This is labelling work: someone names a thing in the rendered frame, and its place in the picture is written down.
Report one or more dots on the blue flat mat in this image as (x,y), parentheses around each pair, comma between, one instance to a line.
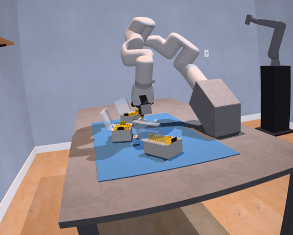
(124,159)

